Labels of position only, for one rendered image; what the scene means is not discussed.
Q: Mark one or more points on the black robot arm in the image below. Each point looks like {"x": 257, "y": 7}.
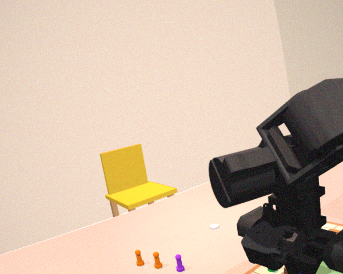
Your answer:
{"x": 293, "y": 162}

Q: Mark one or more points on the orange pawn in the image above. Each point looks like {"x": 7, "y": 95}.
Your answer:
{"x": 140, "y": 262}
{"x": 157, "y": 264}

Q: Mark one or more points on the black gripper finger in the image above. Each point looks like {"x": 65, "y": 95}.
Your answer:
{"x": 309, "y": 264}
{"x": 293, "y": 268}

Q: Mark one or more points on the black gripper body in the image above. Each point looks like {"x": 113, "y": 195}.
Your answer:
{"x": 320, "y": 242}

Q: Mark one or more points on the purple pawn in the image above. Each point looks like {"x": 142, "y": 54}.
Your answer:
{"x": 179, "y": 267}

